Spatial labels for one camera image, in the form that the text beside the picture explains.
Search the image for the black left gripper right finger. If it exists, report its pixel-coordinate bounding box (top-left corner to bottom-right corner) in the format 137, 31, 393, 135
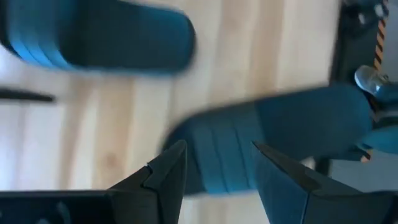
251, 140, 368, 224

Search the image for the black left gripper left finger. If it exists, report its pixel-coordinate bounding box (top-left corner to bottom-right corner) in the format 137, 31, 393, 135
108, 139, 188, 224

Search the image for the black rubber slide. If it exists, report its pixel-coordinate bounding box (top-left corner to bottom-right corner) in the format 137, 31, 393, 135
159, 82, 374, 197
0, 0, 197, 77

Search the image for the orange black hazard tape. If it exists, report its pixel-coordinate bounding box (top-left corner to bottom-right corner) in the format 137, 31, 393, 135
373, 17, 387, 72

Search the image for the wooden shelf with black frame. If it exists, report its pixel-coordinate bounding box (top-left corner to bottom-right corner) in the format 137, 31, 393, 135
0, 88, 57, 103

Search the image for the black aluminium table frame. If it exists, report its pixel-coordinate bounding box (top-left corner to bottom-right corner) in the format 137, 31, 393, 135
328, 0, 391, 83

